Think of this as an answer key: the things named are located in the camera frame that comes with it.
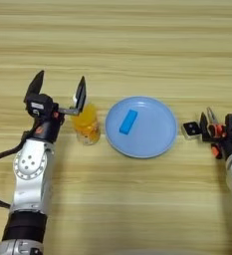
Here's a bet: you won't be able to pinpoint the blue rectangular block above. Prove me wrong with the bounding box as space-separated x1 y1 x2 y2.
118 109 139 135

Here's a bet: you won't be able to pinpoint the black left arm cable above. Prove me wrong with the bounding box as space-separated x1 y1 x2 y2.
0 129 33 210

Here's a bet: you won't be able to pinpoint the light blue round plate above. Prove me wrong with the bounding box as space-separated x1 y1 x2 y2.
105 96 179 159

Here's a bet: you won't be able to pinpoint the orange handled pliers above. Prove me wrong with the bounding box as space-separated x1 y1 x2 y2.
205 107 227 159

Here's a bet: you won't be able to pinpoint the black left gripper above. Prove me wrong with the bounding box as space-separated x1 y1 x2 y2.
23 69 88 144

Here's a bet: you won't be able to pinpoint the black cube with white base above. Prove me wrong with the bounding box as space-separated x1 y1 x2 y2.
180 121 203 140

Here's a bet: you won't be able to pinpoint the orange juice bottle white cap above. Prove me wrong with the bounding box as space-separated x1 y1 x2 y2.
70 94 102 146

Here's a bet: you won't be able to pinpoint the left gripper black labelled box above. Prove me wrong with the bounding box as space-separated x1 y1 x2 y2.
25 93 55 118

